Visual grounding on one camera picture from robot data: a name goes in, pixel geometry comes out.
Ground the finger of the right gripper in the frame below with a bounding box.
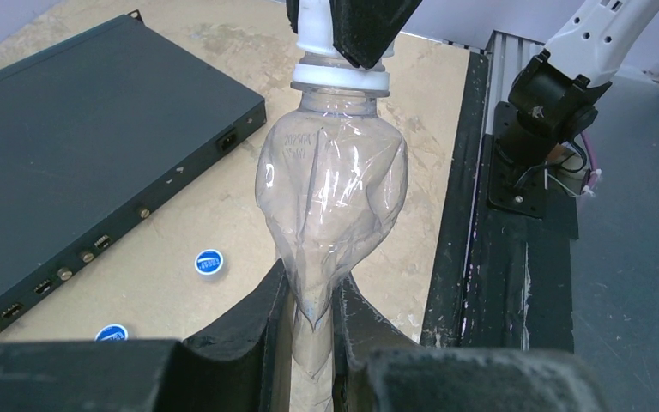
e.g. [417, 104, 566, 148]
[285, 0, 300, 34]
[329, 0, 421, 70]

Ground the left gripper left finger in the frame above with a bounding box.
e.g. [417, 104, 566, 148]
[0, 262, 292, 411]

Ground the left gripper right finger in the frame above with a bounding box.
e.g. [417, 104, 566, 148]
[332, 276, 606, 411]

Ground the clear plastic bottle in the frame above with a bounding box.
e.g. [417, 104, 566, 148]
[255, 52, 408, 411]

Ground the blue white bottle cap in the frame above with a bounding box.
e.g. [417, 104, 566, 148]
[194, 249, 225, 281]
[94, 324, 129, 342]
[297, 1, 395, 66]

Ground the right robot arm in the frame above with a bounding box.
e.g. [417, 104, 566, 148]
[286, 1, 659, 218]

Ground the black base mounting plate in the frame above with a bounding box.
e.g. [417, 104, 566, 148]
[420, 32, 578, 352]

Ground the black flat electronics box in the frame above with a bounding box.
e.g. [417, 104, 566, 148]
[0, 11, 267, 332]

